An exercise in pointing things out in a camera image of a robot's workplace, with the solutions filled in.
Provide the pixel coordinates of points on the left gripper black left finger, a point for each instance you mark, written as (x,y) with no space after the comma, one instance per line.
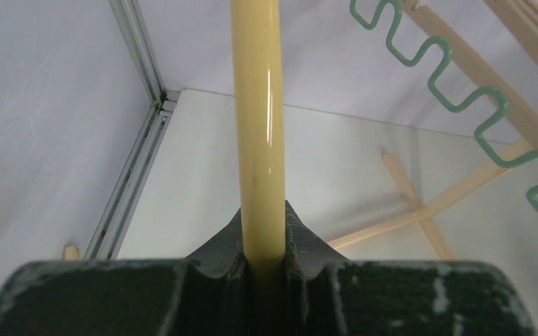
(202,294)

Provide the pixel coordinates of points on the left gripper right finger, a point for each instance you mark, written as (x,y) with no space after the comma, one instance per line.
(328,294)

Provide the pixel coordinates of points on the aluminium enclosure frame post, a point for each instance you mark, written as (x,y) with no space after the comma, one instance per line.
(134,139)

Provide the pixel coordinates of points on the wooden clothes rack frame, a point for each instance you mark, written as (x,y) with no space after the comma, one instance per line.
(455,50)

